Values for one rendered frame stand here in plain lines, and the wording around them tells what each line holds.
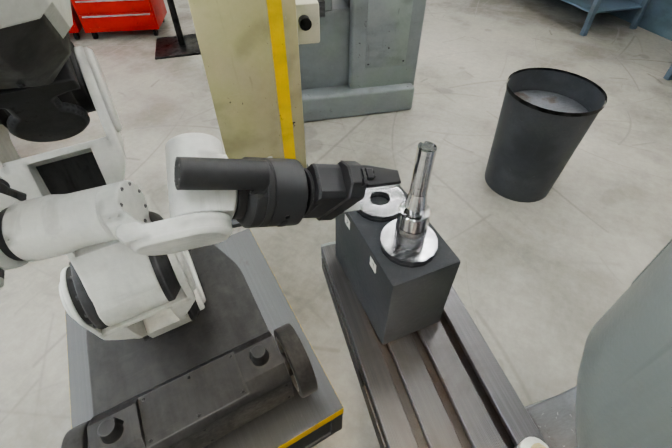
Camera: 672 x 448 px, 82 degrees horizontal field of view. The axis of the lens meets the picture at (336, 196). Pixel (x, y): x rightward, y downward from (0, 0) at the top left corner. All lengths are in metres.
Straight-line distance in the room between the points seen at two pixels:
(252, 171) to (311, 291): 1.50
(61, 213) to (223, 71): 1.42
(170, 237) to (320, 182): 0.18
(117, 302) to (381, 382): 0.46
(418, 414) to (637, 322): 0.52
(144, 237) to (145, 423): 0.74
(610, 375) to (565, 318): 1.85
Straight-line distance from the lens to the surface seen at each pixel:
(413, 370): 0.74
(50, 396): 2.02
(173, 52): 4.28
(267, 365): 1.09
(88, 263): 0.75
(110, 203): 0.49
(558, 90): 2.59
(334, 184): 0.50
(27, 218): 0.54
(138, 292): 0.76
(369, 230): 0.64
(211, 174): 0.42
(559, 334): 2.04
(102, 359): 1.29
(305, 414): 1.26
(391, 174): 0.54
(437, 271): 0.62
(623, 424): 0.25
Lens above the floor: 1.60
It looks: 44 degrees down
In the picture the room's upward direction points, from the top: straight up
